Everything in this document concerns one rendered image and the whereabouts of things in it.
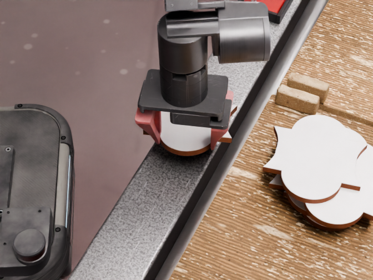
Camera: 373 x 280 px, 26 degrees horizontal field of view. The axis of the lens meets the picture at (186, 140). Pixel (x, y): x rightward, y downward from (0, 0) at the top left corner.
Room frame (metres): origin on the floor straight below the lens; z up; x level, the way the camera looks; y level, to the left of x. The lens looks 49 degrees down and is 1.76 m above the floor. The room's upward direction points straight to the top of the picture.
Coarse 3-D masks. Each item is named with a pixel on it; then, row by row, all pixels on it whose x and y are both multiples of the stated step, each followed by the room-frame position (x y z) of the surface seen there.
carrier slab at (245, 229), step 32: (256, 128) 0.73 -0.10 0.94; (352, 128) 0.73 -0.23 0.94; (256, 160) 0.68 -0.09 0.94; (224, 192) 0.62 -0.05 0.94; (256, 192) 0.62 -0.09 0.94; (224, 224) 0.57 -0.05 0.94; (256, 224) 0.57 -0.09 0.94; (288, 224) 0.57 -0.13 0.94; (192, 256) 0.53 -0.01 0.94; (224, 256) 0.53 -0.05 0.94; (256, 256) 0.53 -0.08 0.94; (288, 256) 0.53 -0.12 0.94; (320, 256) 0.53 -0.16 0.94; (352, 256) 0.53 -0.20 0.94
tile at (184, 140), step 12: (168, 120) 0.73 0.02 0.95; (144, 132) 0.71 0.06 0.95; (168, 132) 0.71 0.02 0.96; (180, 132) 0.71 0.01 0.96; (192, 132) 0.71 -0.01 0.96; (204, 132) 0.71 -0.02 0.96; (228, 132) 0.71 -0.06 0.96; (168, 144) 0.68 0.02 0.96; (180, 144) 0.68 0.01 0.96; (192, 144) 0.68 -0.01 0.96; (204, 144) 0.68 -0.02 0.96
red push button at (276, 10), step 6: (246, 0) 1.01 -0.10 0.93; (258, 0) 1.01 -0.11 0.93; (264, 0) 1.01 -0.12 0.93; (270, 0) 1.01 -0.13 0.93; (276, 0) 1.01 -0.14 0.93; (282, 0) 1.01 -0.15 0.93; (270, 6) 1.00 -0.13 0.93; (276, 6) 1.00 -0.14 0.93; (282, 6) 1.00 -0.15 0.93; (276, 12) 0.98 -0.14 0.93
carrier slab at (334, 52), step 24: (336, 0) 1.01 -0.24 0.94; (360, 0) 1.01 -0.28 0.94; (336, 24) 0.95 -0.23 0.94; (360, 24) 0.95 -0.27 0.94; (312, 48) 0.89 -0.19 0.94; (336, 48) 0.89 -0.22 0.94; (360, 48) 0.89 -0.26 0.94; (288, 72) 0.84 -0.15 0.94; (312, 72) 0.84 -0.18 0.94; (336, 72) 0.84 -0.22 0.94; (360, 72) 0.84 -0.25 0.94; (336, 96) 0.79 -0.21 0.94; (360, 96) 0.79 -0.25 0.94; (360, 120) 0.75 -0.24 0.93
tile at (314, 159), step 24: (312, 120) 0.70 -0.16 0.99; (336, 120) 0.70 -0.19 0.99; (288, 144) 0.66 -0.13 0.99; (312, 144) 0.66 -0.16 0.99; (336, 144) 0.66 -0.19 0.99; (360, 144) 0.66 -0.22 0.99; (264, 168) 0.62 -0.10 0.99; (288, 168) 0.62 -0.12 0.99; (312, 168) 0.62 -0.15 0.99; (336, 168) 0.62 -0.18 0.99; (288, 192) 0.59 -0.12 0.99; (312, 192) 0.58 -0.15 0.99; (336, 192) 0.58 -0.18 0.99
